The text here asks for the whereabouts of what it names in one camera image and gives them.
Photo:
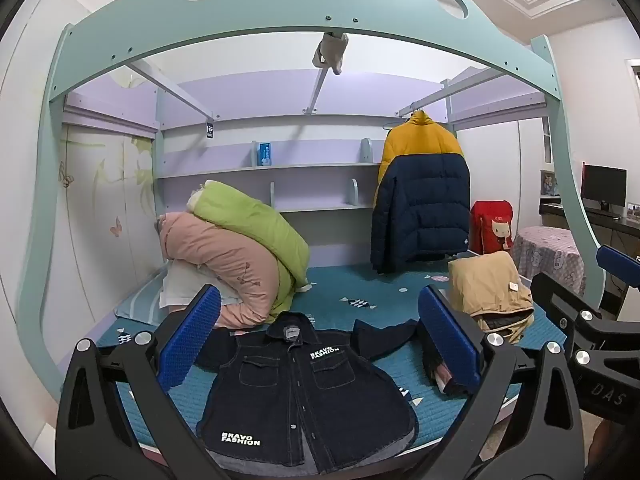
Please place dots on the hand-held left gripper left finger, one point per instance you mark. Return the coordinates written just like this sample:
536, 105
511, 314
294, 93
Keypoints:
190, 340

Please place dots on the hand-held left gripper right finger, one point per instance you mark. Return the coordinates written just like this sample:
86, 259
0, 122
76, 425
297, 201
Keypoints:
450, 345

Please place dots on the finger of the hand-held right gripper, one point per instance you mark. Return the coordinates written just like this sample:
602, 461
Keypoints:
550, 295
617, 260

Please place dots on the dark denim jacket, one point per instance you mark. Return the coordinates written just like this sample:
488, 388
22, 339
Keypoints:
300, 400

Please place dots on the black garment with pink lining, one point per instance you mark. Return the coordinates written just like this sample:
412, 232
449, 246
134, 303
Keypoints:
440, 375

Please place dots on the pink patterned tablecloth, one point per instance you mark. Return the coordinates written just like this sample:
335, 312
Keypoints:
550, 255

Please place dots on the white cabinet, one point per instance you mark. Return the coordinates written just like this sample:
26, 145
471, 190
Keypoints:
627, 305

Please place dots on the black keyboard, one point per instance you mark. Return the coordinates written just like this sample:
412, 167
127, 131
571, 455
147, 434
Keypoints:
602, 213

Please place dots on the white pillow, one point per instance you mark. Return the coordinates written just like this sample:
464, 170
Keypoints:
180, 285

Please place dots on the light blue striped pillow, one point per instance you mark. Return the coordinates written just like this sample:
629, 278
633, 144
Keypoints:
140, 305

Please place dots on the beige folded jacket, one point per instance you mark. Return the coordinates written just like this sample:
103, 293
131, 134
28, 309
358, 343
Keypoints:
485, 280

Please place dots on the dark desk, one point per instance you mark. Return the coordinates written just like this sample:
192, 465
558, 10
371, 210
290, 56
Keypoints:
565, 210

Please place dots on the black computer monitor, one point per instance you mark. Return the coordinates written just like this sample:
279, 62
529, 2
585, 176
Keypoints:
605, 185

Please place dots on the red cartoon cushion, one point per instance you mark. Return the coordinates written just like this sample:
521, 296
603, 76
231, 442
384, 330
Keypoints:
492, 230

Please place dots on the pink quilt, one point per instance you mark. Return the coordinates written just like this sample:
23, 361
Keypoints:
215, 255

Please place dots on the blue quilted bed cover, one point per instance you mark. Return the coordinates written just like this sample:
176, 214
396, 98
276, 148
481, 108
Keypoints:
350, 290

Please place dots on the green quilt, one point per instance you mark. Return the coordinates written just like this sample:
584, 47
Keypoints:
250, 225

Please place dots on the white wardrobe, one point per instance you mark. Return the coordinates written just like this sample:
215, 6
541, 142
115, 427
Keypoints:
500, 170

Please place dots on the cream folded blanket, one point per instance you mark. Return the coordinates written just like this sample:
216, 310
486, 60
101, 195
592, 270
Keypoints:
195, 199

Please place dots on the yellow navy puffer jacket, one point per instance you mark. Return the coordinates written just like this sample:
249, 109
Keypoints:
420, 195

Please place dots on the small blue box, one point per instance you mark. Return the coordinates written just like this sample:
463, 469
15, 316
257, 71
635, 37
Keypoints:
265, 154

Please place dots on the black hanging tag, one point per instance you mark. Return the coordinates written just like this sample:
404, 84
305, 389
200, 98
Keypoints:
210, 130

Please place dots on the beige hanging cloth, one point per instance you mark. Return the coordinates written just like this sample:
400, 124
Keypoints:
330, 50

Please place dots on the small desk photo frame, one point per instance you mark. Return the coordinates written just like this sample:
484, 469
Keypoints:
633, 208

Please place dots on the lavender wall shelf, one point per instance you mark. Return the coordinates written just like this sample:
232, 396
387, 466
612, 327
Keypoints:
225, 171

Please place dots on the mint green bunk bed frame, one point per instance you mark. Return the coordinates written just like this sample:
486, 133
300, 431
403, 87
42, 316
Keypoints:
320, 25

